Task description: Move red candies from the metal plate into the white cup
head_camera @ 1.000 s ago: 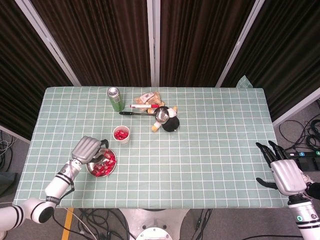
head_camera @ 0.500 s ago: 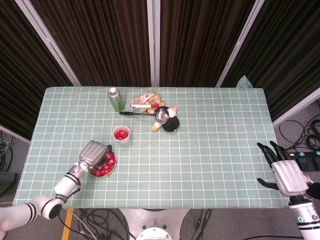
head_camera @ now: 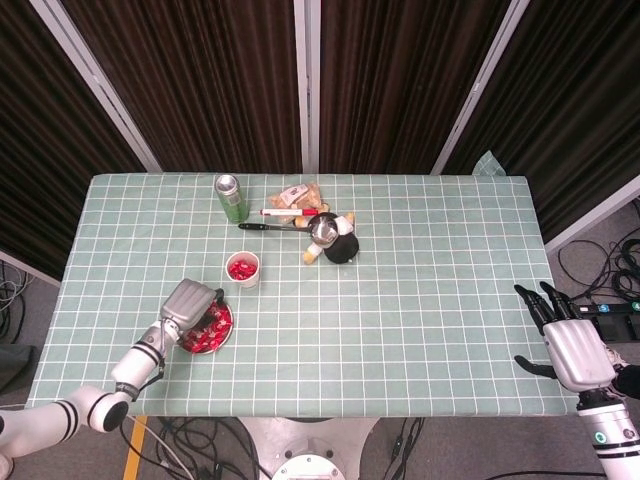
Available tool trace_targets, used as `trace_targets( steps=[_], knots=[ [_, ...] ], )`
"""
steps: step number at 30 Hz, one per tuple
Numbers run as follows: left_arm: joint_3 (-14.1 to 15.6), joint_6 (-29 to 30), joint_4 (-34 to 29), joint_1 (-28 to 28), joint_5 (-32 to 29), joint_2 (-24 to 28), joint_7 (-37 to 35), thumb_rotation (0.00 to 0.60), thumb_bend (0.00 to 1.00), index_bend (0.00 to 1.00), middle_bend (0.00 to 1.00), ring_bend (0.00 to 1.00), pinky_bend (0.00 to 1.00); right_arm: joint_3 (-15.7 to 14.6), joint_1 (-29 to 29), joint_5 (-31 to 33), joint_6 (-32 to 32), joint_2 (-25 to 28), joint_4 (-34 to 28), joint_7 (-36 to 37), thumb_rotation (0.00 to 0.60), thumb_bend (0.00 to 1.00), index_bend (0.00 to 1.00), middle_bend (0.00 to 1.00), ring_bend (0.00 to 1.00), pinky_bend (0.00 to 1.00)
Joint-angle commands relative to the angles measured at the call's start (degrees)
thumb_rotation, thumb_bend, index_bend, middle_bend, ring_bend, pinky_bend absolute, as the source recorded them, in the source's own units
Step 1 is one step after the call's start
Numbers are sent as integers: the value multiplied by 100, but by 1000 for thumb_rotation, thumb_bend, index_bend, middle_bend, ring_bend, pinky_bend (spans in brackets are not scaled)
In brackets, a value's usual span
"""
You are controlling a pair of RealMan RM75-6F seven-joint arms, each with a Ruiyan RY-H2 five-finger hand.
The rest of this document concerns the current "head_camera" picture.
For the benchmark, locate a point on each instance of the dark brown partition screen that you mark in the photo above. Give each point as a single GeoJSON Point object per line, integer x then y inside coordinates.
{"type": "Point", "coordinates": [200, 85]}
{"type": "Point", "coordinates": [40, 150]}
{"type": "Point", "coordinates": [575, 100]}
{"type": "Point", "coordinates": [400, 85]}

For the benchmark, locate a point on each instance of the white sneaker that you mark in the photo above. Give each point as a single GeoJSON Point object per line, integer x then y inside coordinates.
{"type": "Point", "coordinates": [614, 357]}

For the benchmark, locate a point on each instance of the red candy pile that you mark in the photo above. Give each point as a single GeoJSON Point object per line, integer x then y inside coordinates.
{"type": "Point", "coordinates": [216, 331]}

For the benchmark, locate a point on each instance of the clear snack bag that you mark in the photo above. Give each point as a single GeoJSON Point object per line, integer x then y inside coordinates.
{"type": "Point", "coordinates": [300, 196]}

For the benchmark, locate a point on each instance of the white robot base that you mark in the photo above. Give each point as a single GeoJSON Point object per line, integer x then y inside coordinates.
{"type": "Point", "coordinates": [307, 465]}

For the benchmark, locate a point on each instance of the green drink can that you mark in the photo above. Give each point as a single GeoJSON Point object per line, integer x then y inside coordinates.
{"type": "Point", "coordinates": [233, 202]}

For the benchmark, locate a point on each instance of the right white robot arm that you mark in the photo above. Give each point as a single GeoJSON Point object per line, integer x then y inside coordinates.
{"type": "Point", "coordinates": [612, 440]}

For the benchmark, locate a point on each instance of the green checked tablecloth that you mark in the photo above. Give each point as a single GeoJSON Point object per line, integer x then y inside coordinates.
{"type": "Point", "coordinates": [400, 325]}

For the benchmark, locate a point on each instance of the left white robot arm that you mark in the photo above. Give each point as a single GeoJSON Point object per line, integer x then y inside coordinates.
{"type": "Point", "coordinates": [135, 362]}

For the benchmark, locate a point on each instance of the black white penguin plush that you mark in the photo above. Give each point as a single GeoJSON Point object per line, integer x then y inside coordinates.
{"type": "Point", "coordinates": [342, 248]}

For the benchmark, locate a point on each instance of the black trouser leg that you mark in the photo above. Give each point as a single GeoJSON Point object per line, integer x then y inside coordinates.
{"type": "Point", "coordinates": [630, 380]}

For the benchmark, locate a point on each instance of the black numbered pedal strip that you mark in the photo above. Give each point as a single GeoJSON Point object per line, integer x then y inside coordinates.
{"type": "Point", "coordinates": [617, 308]}

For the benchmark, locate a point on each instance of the white paper cup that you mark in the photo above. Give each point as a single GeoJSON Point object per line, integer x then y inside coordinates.
{"type": "Point", "coordinates": [248, 284]}

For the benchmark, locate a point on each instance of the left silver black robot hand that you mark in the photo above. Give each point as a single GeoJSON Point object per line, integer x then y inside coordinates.
{"type": "Point", "coordinates": [186, 304]}

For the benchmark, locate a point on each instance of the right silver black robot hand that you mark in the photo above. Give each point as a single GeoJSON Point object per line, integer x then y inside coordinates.
{"type": "Point", "coordinates": [580, 355]}

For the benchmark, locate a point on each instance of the round steel plate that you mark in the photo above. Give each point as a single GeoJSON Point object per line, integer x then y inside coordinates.
{"type": "Point", "coordinates": [223, 345]}

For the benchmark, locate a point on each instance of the red white marker pen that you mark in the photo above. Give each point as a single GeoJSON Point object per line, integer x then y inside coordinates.
{"type": "Point", "coordinates": [285, 212]}

